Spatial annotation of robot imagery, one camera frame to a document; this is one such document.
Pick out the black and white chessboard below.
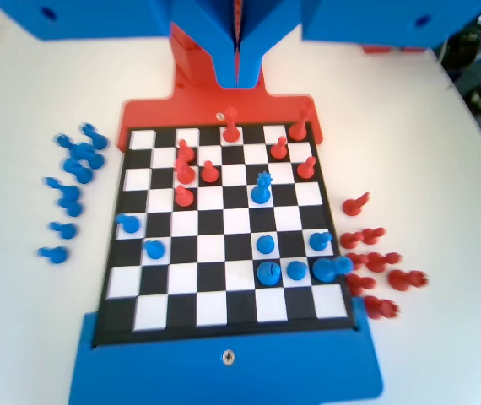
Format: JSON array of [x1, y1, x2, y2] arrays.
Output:
[[91, 121, 359, 349]]

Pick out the red chess rook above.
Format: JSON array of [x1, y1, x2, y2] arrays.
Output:
[[387, 268, 430, 293]]

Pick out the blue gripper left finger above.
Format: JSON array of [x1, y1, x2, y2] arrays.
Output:
[[170, 0, 240, 89]]

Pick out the large red chess piece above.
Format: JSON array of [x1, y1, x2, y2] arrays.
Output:
[[289, 103, 316, 143]]

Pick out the blue board mount plate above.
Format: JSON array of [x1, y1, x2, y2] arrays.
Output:
[[68, 294, 385, 405]]

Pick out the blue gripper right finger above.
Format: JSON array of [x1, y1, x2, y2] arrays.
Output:
[[238, 0, 309, 89]]

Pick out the blue chess bishop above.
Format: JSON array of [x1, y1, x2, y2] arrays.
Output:
[[44, 176, 82, 203], [256, 260, 283, 286]]

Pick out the blue chess queen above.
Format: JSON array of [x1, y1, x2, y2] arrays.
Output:
[[251, 170, 274, 207]]

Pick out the red flat plastic part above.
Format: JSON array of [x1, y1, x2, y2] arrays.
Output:
[[361, 41, 427, 55]]

